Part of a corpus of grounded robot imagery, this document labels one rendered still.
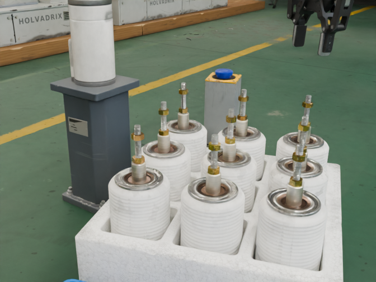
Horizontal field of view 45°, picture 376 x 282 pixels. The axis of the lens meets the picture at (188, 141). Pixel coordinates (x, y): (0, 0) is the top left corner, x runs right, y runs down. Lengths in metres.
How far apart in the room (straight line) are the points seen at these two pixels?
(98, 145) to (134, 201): 0.38
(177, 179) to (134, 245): 0.16
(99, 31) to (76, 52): 0.07
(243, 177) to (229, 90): 0.31
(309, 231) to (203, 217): 0.15
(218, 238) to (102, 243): 0.17
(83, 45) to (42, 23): 1.83
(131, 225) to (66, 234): 0.37
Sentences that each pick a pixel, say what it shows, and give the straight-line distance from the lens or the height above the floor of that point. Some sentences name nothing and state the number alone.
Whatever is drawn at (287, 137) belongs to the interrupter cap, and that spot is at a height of 0.25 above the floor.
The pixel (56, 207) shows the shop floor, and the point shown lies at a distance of 1.16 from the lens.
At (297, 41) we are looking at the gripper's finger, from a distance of 0.86.
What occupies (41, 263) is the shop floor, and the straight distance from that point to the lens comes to 0.99.
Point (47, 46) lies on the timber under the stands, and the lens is 2.77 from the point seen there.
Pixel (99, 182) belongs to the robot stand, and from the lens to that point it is 1.09.
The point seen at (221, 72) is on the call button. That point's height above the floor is 0.33.
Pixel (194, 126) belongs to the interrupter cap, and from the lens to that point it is 0.92.
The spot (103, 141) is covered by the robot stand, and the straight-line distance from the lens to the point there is 1.05.
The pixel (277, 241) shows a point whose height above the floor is 0.21.
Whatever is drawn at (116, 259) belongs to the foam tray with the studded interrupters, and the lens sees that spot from 0.72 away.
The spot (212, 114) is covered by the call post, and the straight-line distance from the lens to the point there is 1.05.
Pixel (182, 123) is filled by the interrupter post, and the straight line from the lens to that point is 0.91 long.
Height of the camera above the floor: 0.58
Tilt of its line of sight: 23 degrees down
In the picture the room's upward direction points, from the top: 1 degrees clockwise
